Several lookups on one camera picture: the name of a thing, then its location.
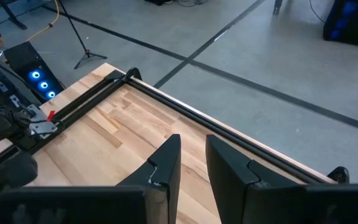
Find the black computer tower blue glow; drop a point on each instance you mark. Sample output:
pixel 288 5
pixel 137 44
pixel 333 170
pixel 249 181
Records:
pixel 353 28

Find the black stand leg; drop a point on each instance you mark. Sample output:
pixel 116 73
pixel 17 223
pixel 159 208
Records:
pixel 12 18

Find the black computer tower blue lights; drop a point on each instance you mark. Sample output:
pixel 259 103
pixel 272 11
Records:
pixel 23 59

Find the red tab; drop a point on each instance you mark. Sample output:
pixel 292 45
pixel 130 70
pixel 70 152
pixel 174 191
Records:
pixel 51 115

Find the grey metal mounting plate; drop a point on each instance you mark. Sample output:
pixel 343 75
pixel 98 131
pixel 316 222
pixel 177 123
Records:
pixel 42 126

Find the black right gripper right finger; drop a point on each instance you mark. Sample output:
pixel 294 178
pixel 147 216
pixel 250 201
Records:
pixel 228 174

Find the black frame corner bracket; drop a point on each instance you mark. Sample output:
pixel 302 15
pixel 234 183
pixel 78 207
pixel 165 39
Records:
pixel 132 73
pixel 340 175

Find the black tripod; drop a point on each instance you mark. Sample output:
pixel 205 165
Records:
pixel 87 55

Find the black aluminium table frame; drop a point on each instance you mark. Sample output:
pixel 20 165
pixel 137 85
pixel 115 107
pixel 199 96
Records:
pixel 197 117

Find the black table leg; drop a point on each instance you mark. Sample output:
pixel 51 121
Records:
pixel 277 6

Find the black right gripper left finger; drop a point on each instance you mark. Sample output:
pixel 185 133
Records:
pixel 163 174

